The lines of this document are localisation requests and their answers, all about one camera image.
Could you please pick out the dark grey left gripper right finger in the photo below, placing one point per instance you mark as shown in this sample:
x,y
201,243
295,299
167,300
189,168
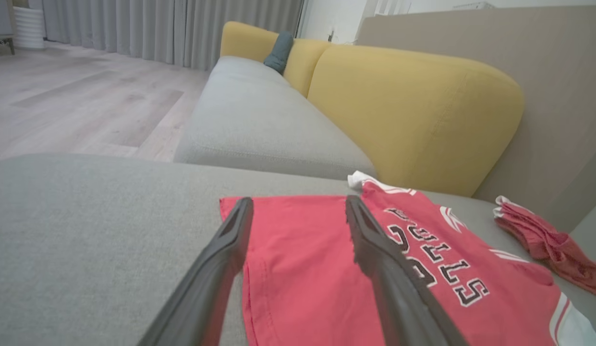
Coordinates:
x,y
398,288

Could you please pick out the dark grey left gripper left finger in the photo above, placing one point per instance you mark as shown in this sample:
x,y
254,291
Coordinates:
x,y
206,288

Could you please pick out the red jersey with black lettering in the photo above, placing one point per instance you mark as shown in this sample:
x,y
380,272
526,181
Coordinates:
x,y
302,269

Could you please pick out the red shorts with white trim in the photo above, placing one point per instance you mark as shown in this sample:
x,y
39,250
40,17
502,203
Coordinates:
x,y
547,240

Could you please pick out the big yellow sofa back cushion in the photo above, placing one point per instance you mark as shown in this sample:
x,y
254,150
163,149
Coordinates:
x,y
413,115

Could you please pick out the grey sofa seat cushion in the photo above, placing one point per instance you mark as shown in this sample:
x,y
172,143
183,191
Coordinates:
x,y
259,120

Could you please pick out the teal throw pillow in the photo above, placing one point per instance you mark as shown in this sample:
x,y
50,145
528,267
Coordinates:
x,y
279,52

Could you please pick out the long yellow sofa back cushion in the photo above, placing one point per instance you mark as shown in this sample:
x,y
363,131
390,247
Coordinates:
x,y
247,43

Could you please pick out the beige upright panel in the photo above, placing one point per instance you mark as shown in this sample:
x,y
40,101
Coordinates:
x,y
562,96

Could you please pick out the grey pleated curtain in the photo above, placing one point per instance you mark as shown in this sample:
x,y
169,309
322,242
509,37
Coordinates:
x,y
158,29

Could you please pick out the white ribbed cylinder appliance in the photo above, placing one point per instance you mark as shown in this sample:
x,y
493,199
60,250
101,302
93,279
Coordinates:
x,y
29,28

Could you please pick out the grey cabinet with legs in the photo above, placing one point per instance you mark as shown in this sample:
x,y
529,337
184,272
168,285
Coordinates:
x,y
1,21

